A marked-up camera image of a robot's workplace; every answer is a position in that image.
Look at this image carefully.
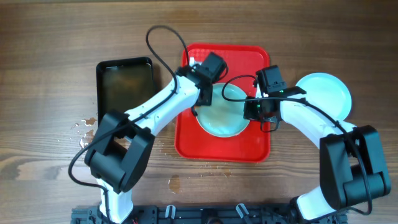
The white plate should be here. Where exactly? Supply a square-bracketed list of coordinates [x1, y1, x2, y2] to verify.
[296, 72, 352, 120]
[195, 83, 249, 138]

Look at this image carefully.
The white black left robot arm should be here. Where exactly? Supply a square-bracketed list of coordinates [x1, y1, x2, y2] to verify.
[85, 75, 215, 223]

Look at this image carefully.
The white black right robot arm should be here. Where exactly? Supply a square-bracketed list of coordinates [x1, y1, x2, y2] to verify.
[244, 93, 391, 223]

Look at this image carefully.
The red plastic tray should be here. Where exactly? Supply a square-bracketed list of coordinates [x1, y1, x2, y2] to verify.
[175, 43, 271, 163]

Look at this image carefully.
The black water tray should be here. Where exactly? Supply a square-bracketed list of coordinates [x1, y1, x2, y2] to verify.
[96, 57, 157, 121]

